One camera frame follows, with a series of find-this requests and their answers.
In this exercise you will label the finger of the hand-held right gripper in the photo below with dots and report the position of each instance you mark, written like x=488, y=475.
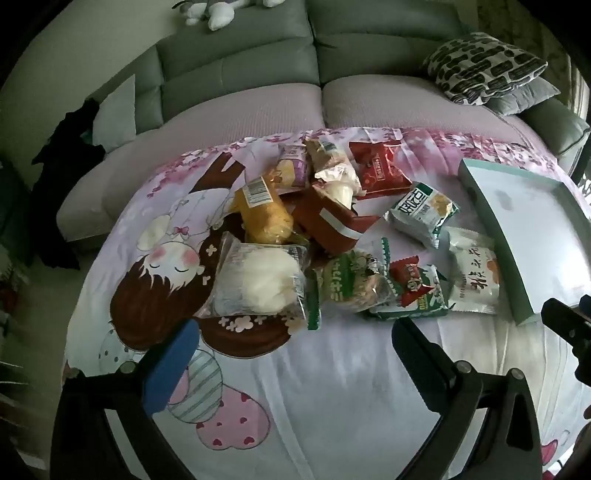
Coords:
x=565, y=321
x=584, y=364

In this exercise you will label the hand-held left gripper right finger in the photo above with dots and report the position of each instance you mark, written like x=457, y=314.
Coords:
x=413, y=344

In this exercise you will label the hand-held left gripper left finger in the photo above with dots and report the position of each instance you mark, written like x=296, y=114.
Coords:
x=171, y=369

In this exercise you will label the teal cardboard box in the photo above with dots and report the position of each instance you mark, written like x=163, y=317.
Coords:
x=521, y=212

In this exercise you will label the brown packet with white stripe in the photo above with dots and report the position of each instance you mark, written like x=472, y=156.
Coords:
x=330, y=221

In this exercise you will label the beige brown snack packet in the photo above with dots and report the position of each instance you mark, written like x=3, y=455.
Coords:
x=328, y=154

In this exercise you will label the green white flat packet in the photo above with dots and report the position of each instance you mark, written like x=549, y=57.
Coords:
x=431, y=302

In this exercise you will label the small red packet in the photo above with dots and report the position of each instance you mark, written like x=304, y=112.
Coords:
x=408, y=279

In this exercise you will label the green label bread packet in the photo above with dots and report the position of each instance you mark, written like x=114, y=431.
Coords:
x=348, y=281

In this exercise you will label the white packet with orange print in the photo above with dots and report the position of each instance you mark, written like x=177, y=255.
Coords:
x=473, y=272

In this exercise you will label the printed cartoon blanket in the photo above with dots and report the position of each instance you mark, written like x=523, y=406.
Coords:
x=323, y=392

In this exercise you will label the clear white bun packet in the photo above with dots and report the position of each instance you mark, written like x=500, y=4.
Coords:
x=258, y=281

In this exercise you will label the green white cracker packet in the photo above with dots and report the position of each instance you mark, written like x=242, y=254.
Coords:
x=422, y=212

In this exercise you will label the cream bun packet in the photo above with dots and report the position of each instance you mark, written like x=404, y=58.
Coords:
x=342, y=191

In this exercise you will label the red snack packet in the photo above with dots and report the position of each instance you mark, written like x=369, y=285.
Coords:
x=378, y=168

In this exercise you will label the yellow cake packet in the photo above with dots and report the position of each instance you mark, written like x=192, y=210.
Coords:
x=263, y=212

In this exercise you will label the purple label bread packet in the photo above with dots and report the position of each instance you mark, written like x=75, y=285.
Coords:
x=293, y=168

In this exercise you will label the dark cloth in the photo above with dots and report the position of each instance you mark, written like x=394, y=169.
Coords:
x=62, y=184

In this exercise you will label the grey pillow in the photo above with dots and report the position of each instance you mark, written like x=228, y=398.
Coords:
x=526, y=97

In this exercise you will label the pale green pillow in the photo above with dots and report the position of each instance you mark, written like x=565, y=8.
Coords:
x=115, y=115

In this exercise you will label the black and white patterned pillow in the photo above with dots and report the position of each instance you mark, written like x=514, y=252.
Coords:
x=485, y=64

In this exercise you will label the grey-green sofa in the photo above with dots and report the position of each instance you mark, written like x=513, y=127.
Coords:
x=258, y=69

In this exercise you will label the white plush toy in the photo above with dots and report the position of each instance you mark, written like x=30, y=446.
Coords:
x=217, y=11

